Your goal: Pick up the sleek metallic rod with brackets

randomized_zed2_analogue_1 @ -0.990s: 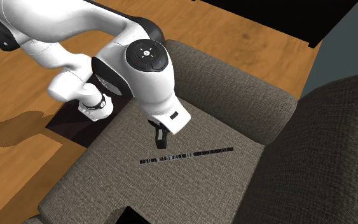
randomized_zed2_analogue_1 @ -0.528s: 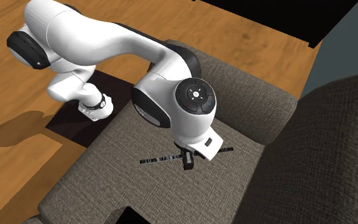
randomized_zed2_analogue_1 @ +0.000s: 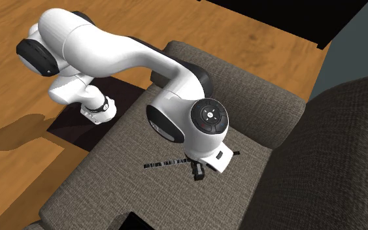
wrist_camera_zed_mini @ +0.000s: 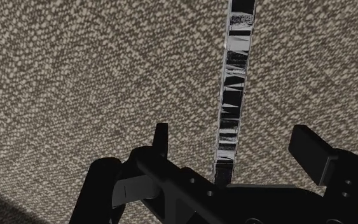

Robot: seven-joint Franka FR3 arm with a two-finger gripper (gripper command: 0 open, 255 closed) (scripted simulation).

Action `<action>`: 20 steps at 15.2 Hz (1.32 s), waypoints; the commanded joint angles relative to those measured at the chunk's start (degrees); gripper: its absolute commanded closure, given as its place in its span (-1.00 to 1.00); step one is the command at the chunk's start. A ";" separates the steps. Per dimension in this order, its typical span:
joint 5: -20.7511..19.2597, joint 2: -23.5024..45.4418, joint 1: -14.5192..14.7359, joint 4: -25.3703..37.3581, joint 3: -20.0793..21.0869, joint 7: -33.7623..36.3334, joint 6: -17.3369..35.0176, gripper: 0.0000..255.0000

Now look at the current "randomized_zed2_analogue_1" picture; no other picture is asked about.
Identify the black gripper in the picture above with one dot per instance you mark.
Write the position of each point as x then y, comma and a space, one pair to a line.
198, 171

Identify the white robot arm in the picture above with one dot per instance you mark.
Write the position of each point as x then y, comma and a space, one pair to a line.
113, 54

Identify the black patterned thin stick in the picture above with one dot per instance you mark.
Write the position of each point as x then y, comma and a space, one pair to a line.
164, 164

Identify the grey-brown fabric sofa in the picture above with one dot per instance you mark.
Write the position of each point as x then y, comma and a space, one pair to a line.
139, 197

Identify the black flat device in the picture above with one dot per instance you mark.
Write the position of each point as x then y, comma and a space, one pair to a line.
136, 223

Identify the dark robot stand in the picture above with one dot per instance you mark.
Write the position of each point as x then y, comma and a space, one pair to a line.
75, 127

